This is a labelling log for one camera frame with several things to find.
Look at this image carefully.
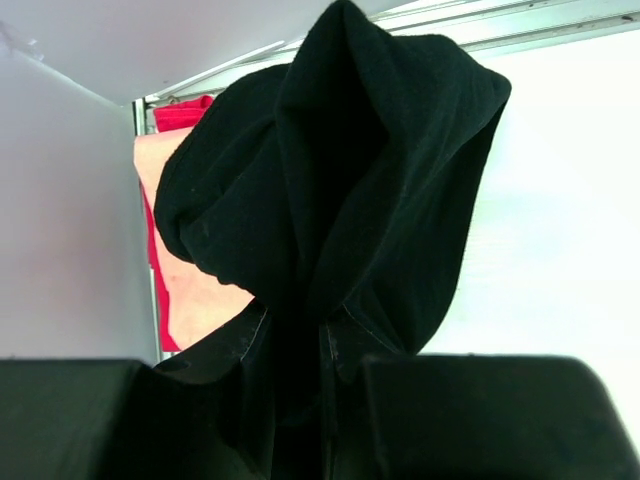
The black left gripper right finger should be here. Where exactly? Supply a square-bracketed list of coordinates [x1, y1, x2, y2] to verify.
[319, 304, 640, 480]

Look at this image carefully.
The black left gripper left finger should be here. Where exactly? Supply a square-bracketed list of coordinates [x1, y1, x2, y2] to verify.
[0, 299, 274, 480]

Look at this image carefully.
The black t-shirt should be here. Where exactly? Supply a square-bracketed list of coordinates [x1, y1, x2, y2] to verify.
[153, 0, 514, 356]

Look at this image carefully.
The folded pink t-shirt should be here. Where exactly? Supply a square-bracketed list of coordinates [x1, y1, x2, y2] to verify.
[134, 128, 253, 352]

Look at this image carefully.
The folded red t-shirt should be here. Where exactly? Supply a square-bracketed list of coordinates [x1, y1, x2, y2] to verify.
[134, 95, 213, 353]

